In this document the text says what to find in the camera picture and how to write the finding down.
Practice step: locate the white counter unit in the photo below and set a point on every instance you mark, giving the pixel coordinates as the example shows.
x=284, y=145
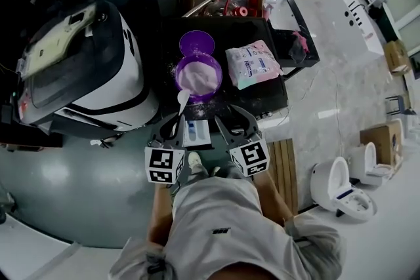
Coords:
x=357, y=19

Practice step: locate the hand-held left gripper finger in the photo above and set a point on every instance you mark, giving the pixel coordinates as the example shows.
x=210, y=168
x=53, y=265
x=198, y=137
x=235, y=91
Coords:
x=182, y=134
x=163, y=129

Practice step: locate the person's left forearm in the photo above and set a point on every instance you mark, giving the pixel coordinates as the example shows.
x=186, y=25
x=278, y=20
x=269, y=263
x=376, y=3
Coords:
x=160, y=216

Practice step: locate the white plastic spoon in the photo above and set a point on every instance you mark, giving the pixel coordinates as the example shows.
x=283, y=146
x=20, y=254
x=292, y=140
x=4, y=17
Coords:
x=183, y=97

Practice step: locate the white toilet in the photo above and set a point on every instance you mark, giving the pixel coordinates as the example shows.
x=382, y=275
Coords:
x=321, y=187
x=361, y=164

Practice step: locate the person's left shoe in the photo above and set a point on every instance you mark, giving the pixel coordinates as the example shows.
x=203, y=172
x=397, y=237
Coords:
x=194, y=159

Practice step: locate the red tape roll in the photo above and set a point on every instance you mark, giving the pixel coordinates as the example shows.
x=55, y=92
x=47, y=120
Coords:
x=242, y=11

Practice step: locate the pink plastic packet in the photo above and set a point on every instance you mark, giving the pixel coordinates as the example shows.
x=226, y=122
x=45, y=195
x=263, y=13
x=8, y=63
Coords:
x=252, y=64

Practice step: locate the black side table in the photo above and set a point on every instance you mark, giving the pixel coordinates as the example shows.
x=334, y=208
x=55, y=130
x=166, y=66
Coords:
x=285, y=6

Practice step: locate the purple plastic bucket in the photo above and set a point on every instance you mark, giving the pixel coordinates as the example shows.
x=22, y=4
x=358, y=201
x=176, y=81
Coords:
x=200, y=96

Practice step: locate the person's grey trousers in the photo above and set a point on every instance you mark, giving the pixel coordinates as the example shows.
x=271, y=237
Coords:
x=200, y=170

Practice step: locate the person's light grey shirt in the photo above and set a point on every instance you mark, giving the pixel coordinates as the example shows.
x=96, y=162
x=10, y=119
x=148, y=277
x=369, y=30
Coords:
x=223, y=232

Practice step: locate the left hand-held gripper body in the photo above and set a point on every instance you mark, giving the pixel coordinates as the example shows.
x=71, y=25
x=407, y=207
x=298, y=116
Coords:
x=160, y=162

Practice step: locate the black stool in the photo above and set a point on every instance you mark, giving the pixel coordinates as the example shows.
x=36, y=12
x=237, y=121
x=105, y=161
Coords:
x=398, y=105

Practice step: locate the white and black machine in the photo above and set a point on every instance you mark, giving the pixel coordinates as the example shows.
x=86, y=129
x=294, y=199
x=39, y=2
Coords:
x=124, y=75

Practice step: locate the dark and pink cloth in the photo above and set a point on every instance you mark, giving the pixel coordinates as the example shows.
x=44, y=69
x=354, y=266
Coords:
x=298, y=47

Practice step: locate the white paper tag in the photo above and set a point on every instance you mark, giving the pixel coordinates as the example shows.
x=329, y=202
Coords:
x=98, y=142

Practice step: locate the person's right shoe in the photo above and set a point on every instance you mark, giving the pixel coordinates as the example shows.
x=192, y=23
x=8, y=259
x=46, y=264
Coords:
x=215, y=170

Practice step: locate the purple bucket lid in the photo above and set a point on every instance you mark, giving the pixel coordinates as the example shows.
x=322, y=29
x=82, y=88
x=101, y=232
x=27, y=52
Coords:
x=197, y=42

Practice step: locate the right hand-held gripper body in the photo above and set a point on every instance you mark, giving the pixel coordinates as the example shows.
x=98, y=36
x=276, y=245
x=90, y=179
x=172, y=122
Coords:
x=251, y=155

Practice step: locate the white powder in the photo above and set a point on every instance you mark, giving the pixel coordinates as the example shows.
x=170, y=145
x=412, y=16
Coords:
x=198, y=75

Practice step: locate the person's right forearm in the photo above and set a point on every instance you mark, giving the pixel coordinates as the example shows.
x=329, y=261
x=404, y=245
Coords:
x=274, y=196

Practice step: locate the wooden slatted mat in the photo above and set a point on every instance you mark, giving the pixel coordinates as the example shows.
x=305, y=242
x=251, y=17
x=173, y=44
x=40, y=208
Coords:
x=282, y=173

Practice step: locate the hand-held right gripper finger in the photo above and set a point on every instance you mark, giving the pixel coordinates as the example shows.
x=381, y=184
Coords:
x=251, y=124
x=224, y=132

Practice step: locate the person's shoe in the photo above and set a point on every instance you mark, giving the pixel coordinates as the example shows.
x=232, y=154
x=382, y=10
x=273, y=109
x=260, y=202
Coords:
x=215, y=170
x=194, y=159

